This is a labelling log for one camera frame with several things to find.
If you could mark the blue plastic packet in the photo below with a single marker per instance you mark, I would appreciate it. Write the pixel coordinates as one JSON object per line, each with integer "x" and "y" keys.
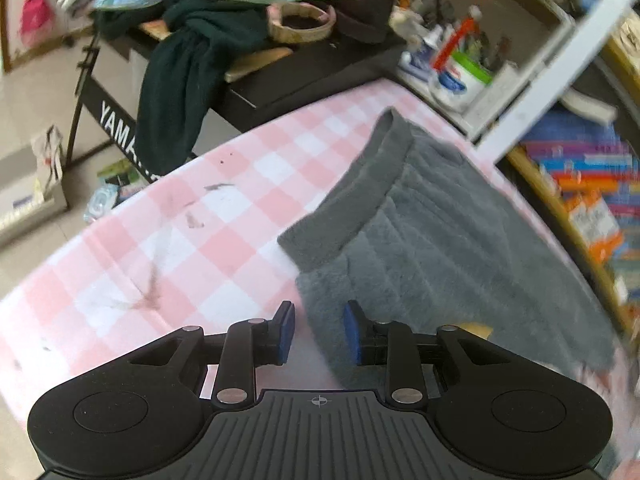
{"x": 101, "y": 203}

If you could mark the grey fleece pants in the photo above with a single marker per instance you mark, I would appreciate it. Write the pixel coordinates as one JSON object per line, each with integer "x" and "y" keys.
{"x": 425, "y": 240}

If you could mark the cardboard box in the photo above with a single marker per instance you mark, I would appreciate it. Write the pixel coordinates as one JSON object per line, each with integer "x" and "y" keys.
{"x": 27, "y": 195}

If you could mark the pink checked printed table mat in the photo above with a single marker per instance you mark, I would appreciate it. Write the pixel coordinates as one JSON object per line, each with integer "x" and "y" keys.
{"x": 125, "y": 260}

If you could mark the wooden board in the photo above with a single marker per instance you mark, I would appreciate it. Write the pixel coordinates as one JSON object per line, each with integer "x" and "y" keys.
{"x": 255, "y": 62}

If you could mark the white wooden bookshelf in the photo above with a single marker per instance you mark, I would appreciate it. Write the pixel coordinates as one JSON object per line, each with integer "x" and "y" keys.
{"x": 550, "y": 72}

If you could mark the black digital piano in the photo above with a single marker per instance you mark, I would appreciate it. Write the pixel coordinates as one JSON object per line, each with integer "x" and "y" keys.
{"x": 310, "y": 70}

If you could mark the dark green garment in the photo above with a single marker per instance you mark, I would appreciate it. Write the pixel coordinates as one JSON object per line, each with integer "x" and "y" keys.
{"x": 170, "y": 85}

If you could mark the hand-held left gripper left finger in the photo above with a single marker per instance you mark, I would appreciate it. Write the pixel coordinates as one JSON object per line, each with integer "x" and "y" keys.
{"x": 284, "y": 334}

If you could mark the pink bag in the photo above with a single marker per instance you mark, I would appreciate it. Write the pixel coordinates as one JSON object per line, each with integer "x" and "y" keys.
{"x": 36, "y": 12}

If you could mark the white container blue label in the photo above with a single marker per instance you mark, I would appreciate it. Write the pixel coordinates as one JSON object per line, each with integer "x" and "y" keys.
{"x": 457, "y": 82}

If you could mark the yellow paper piece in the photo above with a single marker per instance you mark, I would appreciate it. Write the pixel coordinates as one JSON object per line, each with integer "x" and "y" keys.
{"x": 477, "y": 331}

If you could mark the dark brown cloth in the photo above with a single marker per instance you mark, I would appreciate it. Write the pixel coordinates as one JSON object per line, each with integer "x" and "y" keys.
{"x": 365, "y": 17}

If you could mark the row of colourful books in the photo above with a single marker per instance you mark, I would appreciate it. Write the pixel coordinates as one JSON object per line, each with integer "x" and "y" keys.
{"x": 585, "y": 185}

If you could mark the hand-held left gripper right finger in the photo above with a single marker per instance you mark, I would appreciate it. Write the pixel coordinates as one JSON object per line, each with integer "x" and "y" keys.
{"x": 351, "y": 336}

